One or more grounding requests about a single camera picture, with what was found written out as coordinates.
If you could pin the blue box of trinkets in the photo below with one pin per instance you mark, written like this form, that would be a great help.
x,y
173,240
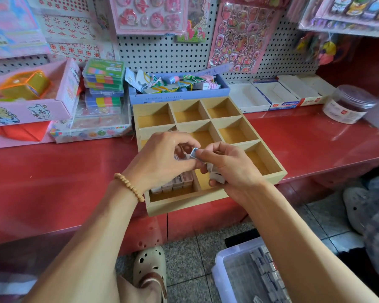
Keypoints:
x,y
177,94

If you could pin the row of erasers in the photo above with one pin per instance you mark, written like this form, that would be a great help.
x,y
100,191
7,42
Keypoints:
x,y
268,274

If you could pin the white pegboard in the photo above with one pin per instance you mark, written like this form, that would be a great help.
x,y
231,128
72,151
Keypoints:
x,y
151,53

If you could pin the wooden compartment tray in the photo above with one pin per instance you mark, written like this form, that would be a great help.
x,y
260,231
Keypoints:
x,y
177,113

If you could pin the person's right hand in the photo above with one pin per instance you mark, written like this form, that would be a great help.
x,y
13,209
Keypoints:
x,y
237,173

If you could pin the round clear plastic jar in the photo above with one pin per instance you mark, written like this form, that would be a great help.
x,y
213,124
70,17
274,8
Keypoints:
x,y
348,105

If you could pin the yellow orange toy box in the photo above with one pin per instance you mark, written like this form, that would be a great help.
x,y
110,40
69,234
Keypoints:
x,y
22,85

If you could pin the pastel cartoon sticker pack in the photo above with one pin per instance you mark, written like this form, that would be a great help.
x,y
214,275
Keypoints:
x,y
12,25

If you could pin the pink sticker pack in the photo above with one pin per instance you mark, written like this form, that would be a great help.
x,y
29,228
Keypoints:
x,y
148,14
243,34

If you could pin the person's left forearm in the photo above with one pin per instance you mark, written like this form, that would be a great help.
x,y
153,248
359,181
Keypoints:
x,y
82,255

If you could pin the stack of colourful packs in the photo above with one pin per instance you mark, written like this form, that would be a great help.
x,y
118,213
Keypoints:
x,y
103,82

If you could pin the pink tray of trinkets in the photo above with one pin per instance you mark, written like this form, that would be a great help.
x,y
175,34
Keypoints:
x,y
31,107

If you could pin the clear bag of colourful toys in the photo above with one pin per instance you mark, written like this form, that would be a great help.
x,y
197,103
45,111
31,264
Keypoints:
x,y
325,47

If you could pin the person's right forearm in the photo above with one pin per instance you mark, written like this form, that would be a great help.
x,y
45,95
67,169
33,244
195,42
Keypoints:
x,y
309,249

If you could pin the red patterned sticker sheet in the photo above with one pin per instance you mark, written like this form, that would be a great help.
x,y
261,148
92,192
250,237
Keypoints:
x,y
76,34

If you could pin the person's left hand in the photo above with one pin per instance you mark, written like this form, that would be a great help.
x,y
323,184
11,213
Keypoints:
x,y
158,164

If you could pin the clear plastic storage bin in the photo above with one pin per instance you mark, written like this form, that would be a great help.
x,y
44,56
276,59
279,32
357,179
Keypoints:
x,y
227,280

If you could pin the person's left cream clog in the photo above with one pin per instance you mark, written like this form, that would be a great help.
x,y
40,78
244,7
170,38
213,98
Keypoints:
x,y
150,262

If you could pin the sharpeners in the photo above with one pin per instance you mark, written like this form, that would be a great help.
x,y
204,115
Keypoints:
x,y
218,178

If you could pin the red folded cloth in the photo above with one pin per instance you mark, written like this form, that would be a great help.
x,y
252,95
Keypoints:
x,y
25,130

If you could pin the person's left leg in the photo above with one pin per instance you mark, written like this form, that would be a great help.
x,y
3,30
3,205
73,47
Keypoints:
x,y
136,292

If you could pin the white tray box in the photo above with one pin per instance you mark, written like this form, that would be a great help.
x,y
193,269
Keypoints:
x,y
249,99
276,94
308,88

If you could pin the red display counter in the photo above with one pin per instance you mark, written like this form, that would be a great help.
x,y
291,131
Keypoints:
x,y
50,179

